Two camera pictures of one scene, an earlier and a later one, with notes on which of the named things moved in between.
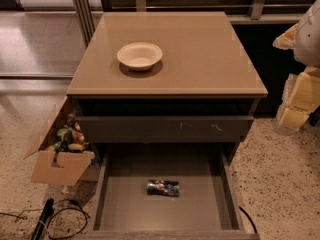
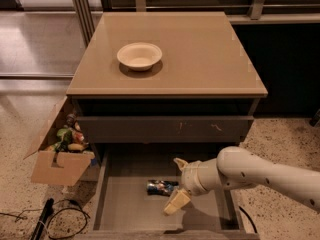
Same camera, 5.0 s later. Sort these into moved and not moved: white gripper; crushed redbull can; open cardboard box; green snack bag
Moved: white gripper
Not moved: crushed redbull can; open cardboard box; green snack bag
